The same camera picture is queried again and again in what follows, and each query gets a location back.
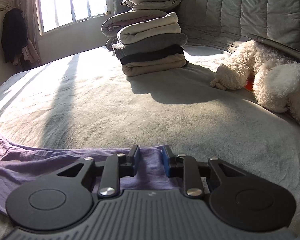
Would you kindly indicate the window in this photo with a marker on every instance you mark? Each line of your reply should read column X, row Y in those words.
column 57, row 13

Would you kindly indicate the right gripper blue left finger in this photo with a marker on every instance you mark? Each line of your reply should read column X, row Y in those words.
column 114, row 168

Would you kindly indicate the white plush dog toy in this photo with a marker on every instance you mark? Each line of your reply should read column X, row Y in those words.
column 276, row 84

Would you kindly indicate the grey quilted headboard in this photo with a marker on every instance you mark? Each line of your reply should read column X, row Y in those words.
column 219, row 23

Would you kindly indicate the hanging dark clothes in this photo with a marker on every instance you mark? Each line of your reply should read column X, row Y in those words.
column 17, row 47

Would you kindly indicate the grey bed sheet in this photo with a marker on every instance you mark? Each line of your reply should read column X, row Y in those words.
column 86, row 101

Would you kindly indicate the folded beige garment bottom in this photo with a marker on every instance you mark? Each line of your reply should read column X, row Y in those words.
column 169, row 62

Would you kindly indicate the folded beige pink quilt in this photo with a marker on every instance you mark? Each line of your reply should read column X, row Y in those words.
column 114, row 24

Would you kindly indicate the folded black garment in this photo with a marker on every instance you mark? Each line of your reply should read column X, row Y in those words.
column 154, row 55

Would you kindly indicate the purple pants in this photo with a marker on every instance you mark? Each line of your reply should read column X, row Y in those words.
column 20, row 164

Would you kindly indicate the folded cream garment top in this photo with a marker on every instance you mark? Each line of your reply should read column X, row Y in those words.
column 140, row 31

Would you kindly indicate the grey patterned curtain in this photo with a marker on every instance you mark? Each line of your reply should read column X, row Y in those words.
column 31, row 17

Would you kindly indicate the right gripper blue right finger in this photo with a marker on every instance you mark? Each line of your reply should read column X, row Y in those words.
column 186, row 168

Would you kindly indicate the folded grey garment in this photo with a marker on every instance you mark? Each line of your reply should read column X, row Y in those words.
column 150, row 44

